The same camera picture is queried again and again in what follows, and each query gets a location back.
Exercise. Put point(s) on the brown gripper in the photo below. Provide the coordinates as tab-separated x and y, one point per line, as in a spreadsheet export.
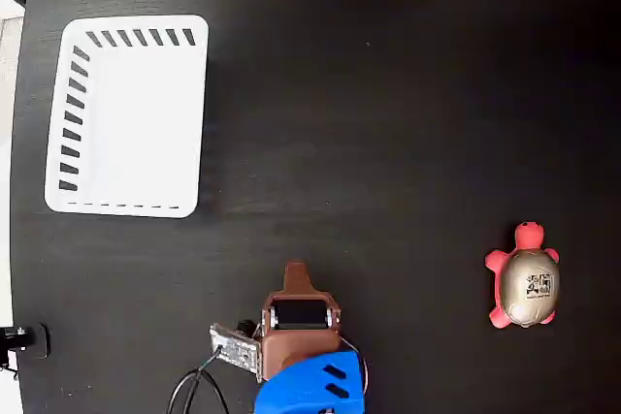
300	342

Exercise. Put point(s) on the red turtle toy gold shell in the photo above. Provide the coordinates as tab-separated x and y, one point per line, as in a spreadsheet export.
529	288

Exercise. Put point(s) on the white plastic basket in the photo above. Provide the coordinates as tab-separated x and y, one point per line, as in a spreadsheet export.
145	133

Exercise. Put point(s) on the black table clamp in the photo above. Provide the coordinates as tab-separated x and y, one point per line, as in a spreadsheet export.
36	340

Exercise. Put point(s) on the bare camera circuit board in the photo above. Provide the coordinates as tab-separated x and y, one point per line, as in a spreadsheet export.
235	350

